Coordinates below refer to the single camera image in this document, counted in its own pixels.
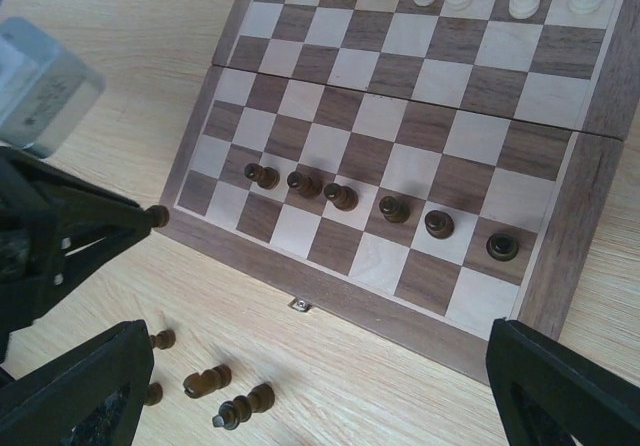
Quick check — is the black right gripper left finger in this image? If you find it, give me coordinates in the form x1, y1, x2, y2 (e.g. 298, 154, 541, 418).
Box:
1, 320, 154, 445

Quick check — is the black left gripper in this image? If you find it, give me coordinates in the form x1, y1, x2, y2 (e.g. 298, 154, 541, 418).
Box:
1, 147, 153, 349

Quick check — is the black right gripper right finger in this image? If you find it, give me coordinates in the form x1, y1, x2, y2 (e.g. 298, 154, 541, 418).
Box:
486, 319, 639, 445

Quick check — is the dark pawn on board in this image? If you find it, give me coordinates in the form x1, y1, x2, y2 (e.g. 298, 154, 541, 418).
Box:
244, 163, 280, 190
287, 171, 323, 199
323, 183, 358, 212

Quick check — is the wooden chess board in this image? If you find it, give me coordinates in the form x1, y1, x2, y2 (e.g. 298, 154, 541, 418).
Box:
162, 0, 639, 382

